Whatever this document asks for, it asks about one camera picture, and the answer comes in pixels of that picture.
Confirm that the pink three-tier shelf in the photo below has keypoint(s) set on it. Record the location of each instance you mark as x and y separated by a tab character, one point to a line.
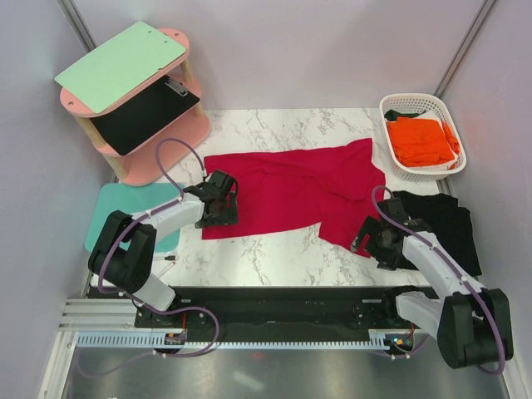
163	150

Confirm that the aluminium rail frame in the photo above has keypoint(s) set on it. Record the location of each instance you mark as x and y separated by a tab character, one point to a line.
106	313

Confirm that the mint green board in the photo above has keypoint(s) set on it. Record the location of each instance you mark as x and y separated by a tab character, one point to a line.
120	67

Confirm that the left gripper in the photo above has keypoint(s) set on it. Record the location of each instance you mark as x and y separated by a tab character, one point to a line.
229	216

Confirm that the orange folded t shirt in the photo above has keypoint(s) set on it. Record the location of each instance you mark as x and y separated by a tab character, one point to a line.
420	141

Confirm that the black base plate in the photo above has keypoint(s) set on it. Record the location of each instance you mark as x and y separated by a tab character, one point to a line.
280	315

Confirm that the red white pen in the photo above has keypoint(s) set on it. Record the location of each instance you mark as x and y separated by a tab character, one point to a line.
165	270

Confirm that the red t shirt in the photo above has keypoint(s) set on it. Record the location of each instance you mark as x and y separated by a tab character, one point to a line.
287	190

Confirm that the white plastic basket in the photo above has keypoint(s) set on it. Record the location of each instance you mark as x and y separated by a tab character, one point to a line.
424	148

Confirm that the black t shirt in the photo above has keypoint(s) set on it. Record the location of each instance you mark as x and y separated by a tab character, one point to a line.
449	222

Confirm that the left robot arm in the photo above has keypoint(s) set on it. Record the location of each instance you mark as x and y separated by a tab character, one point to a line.
123	252

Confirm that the white cable duct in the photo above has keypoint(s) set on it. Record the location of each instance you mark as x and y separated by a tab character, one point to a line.
162	340

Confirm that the teal cutting board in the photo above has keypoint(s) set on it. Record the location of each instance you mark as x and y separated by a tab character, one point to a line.
129	199

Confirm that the dark green garment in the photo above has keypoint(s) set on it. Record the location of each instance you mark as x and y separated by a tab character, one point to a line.
392	115

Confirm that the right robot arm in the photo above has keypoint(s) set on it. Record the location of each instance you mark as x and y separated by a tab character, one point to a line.
470	323

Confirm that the black clipboard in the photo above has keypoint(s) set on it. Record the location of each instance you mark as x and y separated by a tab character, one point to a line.
137	120

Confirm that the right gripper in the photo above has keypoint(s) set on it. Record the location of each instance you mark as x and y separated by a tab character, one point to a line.
387	260

